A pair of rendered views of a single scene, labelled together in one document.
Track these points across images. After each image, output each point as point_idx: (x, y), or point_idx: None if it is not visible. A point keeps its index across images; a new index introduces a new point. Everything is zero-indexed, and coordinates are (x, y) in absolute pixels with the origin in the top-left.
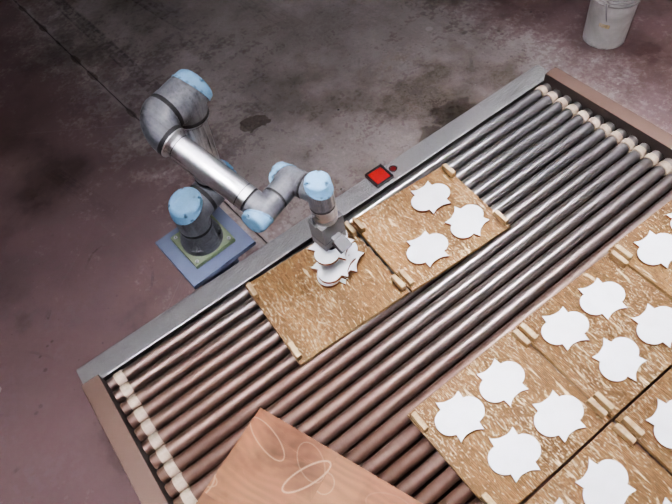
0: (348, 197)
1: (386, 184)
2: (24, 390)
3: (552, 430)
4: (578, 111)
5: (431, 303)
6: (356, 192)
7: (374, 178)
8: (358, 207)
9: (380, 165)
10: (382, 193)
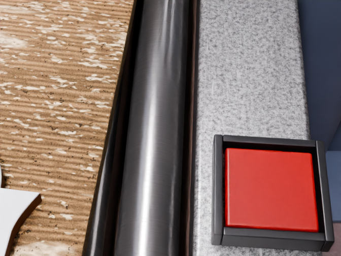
0: (264, 42)
1: (204, 191)
2: None
3: None
4: None
5: None
6: (264, 76)
7: (268, 157)
8: (197, 50)
9: (324, 234)
10: (173, 142)
